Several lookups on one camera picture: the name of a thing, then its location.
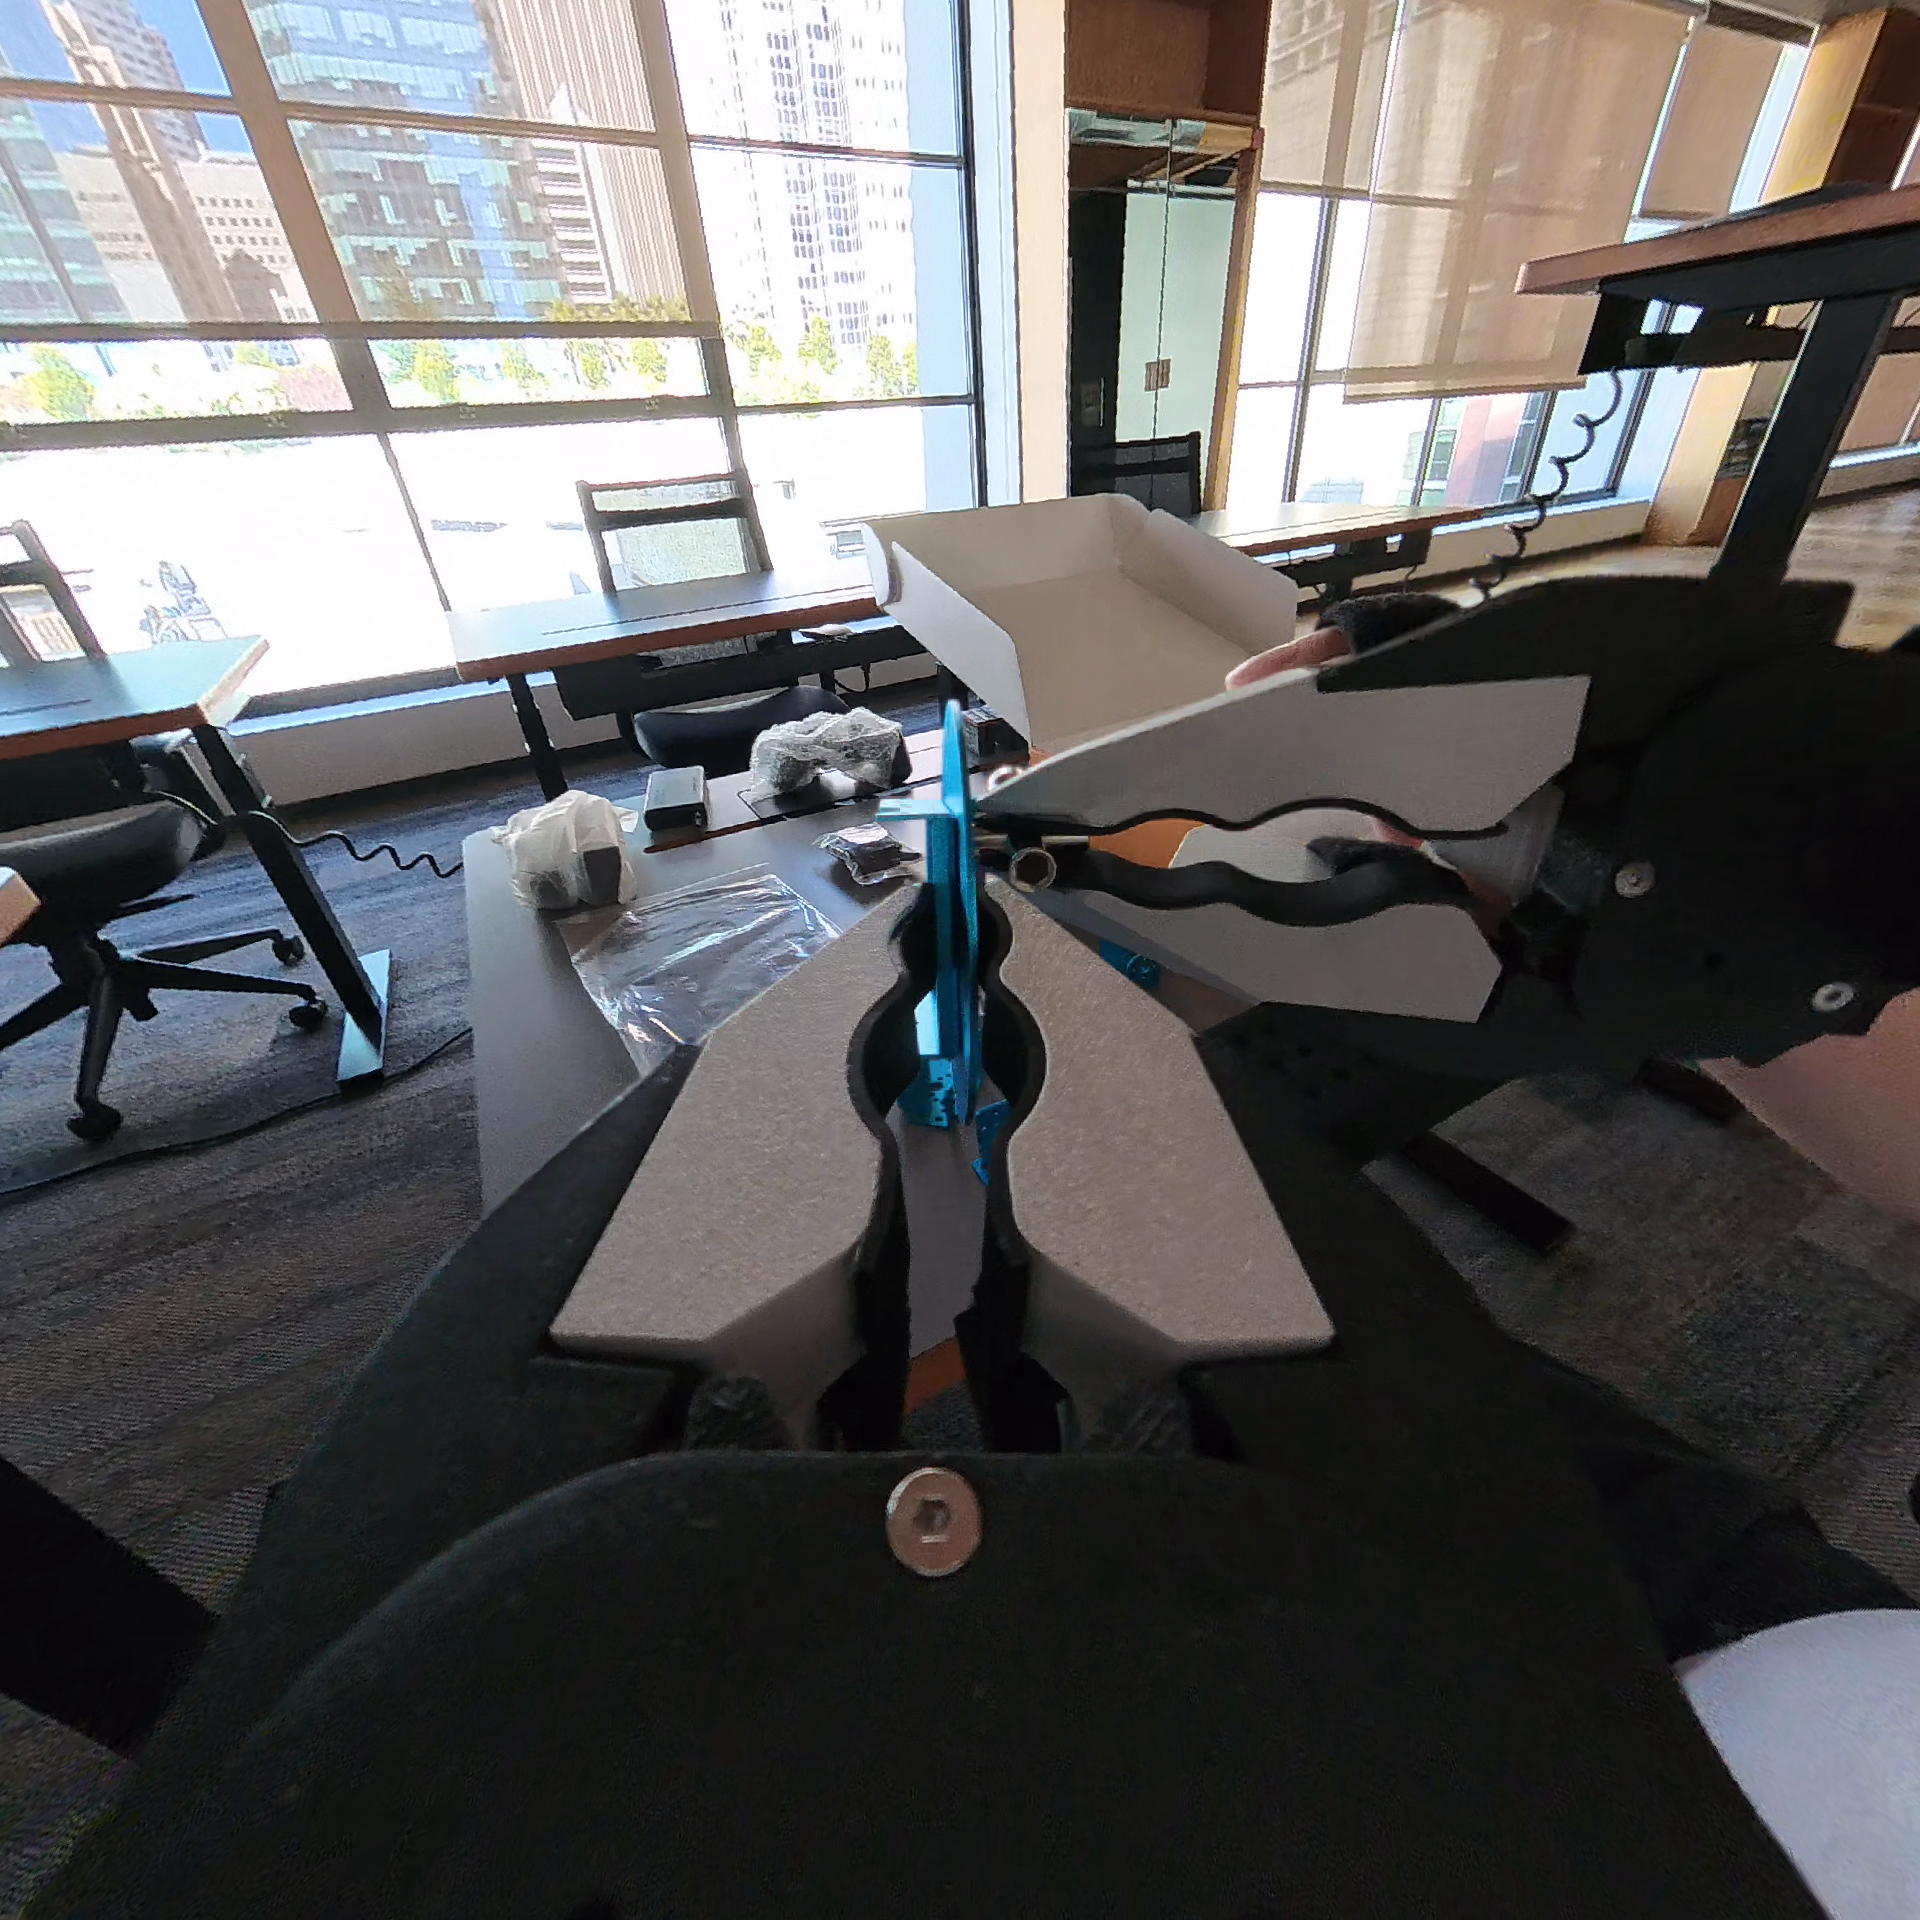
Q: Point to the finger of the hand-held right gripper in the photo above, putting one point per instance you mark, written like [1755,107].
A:
[1320,953]
[1349,744]

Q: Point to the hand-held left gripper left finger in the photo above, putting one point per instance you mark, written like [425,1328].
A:
[749,1201]

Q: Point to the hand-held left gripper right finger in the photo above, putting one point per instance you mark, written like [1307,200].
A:
[1140,1184]

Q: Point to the blue perforated metal bracket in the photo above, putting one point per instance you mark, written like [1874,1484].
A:
[933,1059]

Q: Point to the silver socket wrench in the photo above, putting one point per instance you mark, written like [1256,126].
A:
[1018,869]

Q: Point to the person's right forearm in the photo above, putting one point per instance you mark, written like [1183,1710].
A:
[1844,1110]

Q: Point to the grey desk with wooden edge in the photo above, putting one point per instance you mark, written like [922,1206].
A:
[1335,524]
[660,615]
[119,691]

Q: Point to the raised desk with black leg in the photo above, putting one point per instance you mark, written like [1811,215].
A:
[1723,254]

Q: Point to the person's right hand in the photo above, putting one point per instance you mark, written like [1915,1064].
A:
[1290,656]

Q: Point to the clear bag of black plates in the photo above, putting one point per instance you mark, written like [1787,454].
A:
[705,945]

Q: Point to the open white cardboard box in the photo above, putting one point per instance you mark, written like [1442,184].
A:
[1079,599]

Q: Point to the black mesh chair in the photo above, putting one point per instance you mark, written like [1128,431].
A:
[1148,473]

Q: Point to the plastic wrapped dark part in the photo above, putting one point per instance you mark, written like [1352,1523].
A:
[562,848]

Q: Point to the small black box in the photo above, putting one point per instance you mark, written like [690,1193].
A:
[674,796]

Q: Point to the bubble wrapped part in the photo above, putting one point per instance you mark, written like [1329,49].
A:
[819,748]

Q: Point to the black office chair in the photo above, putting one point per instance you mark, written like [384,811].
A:
[90,863]
[735,724]

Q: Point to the glass door cabinet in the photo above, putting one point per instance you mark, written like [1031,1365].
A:
[1155,301]

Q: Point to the beige roller blind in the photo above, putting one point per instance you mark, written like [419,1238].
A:
[1499,195]
[1716,120]

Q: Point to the wooden bookshelf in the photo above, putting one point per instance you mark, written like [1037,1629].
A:
[1155,53]

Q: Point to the person's dark clothing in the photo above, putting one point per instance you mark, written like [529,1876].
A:
[1769,1560]

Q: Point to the white rounded object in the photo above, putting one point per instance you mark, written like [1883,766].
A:
[1816,1756]

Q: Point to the large window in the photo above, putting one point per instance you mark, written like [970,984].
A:
[451,225]

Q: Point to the grey frame chair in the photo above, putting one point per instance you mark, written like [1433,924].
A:
[660,491]

